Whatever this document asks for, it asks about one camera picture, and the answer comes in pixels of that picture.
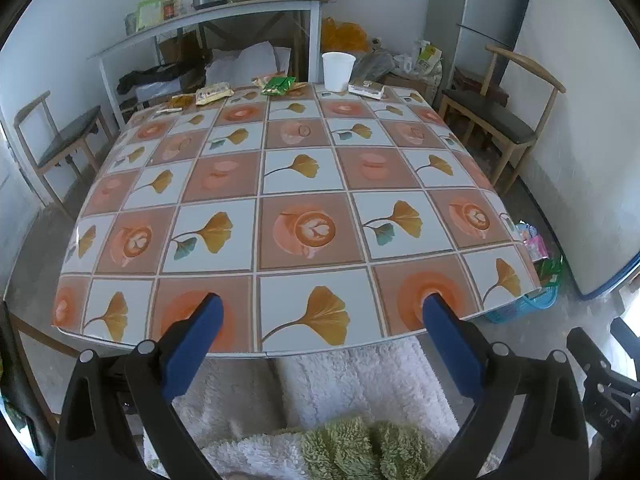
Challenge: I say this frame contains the white fluffy robe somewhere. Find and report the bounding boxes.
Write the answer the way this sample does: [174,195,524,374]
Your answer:
[142,335,461,480]

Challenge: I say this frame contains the small orange packet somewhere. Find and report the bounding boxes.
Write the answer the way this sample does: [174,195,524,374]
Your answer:
[159,94,197,113]

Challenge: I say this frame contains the grey refrigerator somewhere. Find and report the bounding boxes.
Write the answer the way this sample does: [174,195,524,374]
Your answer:
[425,0,541,93]

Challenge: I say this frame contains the wooden chair dark seat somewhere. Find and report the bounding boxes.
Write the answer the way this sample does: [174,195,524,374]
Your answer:
[437,44,567,196]
[13,91,113,211]

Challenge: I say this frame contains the dark wooden stool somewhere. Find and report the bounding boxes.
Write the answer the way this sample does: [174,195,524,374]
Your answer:
[452,65,508,106]

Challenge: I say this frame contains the grey plastic bag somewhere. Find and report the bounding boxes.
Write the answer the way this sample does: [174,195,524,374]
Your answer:
[355,50,401,81]

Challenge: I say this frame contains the green white carton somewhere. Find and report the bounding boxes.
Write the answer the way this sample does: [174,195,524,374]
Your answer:
[414,40,443,73]

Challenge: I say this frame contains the white sack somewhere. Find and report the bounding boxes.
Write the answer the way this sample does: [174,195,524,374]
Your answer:
[205,41,292,83]

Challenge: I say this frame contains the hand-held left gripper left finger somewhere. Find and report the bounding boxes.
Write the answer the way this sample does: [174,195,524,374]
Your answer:
[52,292,225,480]

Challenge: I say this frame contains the white paper cup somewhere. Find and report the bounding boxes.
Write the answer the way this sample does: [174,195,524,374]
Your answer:
[321,52,357,93]

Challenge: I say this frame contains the yellow plastic bag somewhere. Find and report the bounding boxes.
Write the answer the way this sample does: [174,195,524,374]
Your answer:
[321,17,368,56]

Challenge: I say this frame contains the white side table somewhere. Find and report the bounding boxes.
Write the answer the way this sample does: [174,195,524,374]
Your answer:
[87,0,331,131]

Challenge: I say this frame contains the dark clothes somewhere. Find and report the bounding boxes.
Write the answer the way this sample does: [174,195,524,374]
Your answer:
[117,62,196,93]

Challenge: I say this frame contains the small white box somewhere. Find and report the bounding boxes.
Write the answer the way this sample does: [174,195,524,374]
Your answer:
[347,79,386,100]

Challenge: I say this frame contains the cardboard box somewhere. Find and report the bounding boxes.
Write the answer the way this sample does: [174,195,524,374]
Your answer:
[382,72,426,92]

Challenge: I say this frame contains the blue plastic basket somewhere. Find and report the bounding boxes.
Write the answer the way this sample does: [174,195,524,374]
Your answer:
[484,287,558,324]

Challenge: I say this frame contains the green box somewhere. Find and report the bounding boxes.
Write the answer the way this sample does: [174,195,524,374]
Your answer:
[136,0,166,31]

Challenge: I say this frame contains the green fluffy cloth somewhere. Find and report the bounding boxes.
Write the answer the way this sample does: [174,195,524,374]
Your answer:
[300,417,433,480]

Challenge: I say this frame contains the small green packet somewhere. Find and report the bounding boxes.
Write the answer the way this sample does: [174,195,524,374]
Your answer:
[261,76,297,97]

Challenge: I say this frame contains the white mattress blue edge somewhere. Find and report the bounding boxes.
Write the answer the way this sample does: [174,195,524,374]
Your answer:
[500,0,640,296]

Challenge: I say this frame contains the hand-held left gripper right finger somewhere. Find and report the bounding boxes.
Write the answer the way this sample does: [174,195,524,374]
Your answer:
[422,295,591,480]

